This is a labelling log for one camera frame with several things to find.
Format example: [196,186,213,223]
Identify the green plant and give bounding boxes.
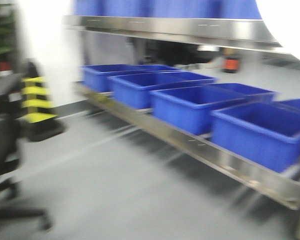
[0,0,16,63]

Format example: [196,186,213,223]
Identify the blue bin nearest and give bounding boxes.
[211,102,300,173]

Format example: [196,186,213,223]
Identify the blue bin upper shelf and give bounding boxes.
[73,0,262,20]

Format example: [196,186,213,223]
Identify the blue bin back row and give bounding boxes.
[206,83,278,103]

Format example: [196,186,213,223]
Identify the stainless steel shelf rack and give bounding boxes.
[63,14,300,211]

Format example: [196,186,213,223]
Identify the yellow black striped post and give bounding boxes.
[20,61,66,142]

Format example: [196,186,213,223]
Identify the black office chair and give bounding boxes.
[0,73,53,230]

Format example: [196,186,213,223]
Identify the blue bin far left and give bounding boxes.
[80,64,182,93]

